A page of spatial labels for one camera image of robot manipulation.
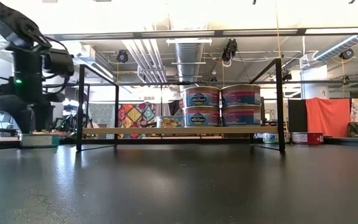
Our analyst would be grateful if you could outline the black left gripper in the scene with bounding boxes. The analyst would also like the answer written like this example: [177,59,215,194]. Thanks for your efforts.
[0,43,76,135]

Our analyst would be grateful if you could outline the silver-lid can white label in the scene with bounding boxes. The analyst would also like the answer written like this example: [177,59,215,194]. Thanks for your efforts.
[20,133,60,149]

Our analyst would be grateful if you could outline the wooden shelf black metal frame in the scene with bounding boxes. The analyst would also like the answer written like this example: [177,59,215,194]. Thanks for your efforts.
[75,58,287,153]

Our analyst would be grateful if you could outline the teal yellowfin tuna can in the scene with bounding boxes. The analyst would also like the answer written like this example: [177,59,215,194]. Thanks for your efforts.
[156,116,185,128]

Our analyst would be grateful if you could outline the colourful patchwork quilt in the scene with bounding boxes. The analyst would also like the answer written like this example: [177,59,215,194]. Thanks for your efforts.
[117,102,157,139]

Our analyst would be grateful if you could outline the dark round ceiling device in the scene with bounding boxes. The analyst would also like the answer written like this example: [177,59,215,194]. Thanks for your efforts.
[339,48,355,60]
[116,49,129,64]

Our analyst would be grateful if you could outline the person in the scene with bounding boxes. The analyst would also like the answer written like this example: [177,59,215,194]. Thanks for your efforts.
[173,99,185,117]

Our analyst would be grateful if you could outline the silver-lid can green label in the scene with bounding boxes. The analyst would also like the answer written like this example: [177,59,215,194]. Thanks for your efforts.
[262,133,280,144]

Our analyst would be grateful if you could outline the black partition panel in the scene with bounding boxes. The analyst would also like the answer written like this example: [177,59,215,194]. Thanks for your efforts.
[287,99,307,133]

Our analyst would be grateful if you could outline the silver-lid can red label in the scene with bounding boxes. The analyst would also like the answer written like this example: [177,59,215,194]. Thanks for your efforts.
[290,131,324,145]

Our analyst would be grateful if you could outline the orange cloth partition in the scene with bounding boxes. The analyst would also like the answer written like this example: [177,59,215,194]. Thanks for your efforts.
[305,97,351,138]

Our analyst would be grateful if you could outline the dark green bag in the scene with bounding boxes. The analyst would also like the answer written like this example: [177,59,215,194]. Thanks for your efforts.
[346,121,358,138]

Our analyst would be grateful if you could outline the black background rig frame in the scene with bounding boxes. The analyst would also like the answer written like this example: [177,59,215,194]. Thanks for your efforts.
[54,82,92,124]

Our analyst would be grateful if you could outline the silver ceiling air duct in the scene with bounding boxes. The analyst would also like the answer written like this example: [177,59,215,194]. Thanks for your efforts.
[174,42,204,86]

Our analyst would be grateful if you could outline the black hanging ceiling camera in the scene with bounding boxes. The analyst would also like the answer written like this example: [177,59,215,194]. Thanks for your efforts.
[221,38,239,63]

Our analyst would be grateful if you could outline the yellow hanging cord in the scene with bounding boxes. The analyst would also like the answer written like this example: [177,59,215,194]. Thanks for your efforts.
[273,0,289,131]

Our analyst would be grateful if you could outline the black metal table frame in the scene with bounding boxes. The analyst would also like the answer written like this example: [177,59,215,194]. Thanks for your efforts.
[0,136,358,152]

